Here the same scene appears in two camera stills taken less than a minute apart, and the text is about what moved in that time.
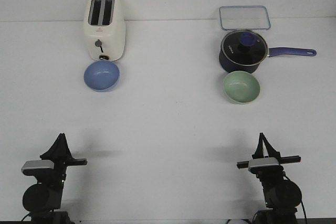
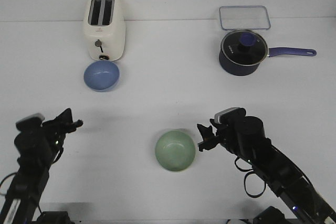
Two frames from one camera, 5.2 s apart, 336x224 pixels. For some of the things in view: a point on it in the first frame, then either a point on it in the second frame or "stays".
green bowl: [241, 87] → [175, 150]
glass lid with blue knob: [244, 48] stays
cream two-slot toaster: [105, 27] stays
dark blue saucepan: [246, 50] stays
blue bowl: [102, 76] stays
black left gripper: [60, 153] → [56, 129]
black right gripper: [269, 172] → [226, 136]
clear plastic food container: [244, 18] stays
